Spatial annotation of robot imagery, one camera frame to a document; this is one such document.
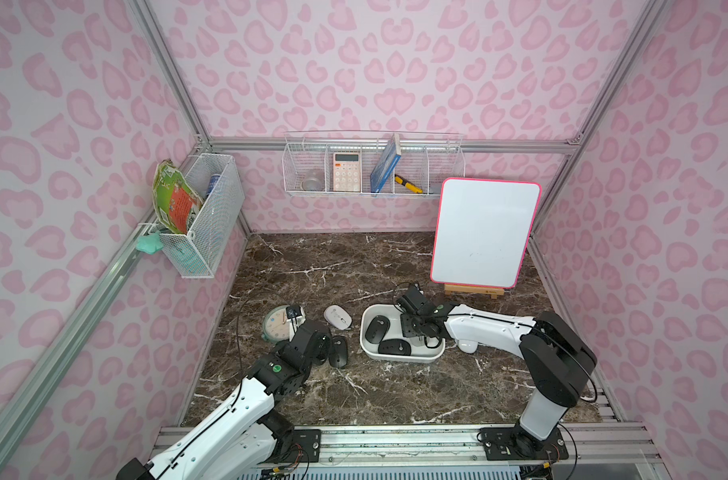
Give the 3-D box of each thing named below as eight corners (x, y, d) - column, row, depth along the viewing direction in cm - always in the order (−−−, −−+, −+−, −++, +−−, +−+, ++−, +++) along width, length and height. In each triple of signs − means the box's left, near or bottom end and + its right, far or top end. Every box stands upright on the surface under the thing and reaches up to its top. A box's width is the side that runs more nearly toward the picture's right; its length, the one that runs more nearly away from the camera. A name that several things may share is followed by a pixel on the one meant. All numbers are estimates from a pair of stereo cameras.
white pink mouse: (322, 317, 98) (320, 313, 96) (333, 306, 101) (332, 301, 99) (344, 334, 95) (343, 330, 92) (355, 321, 97) (355, 317, 95)
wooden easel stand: (444, 297, 103) (446, 288, 99) (443, 293, 104) (446, 283, 100) (499, 300, 102) (504, 291, 98) (498, 296, 103) (503, 286, 99)
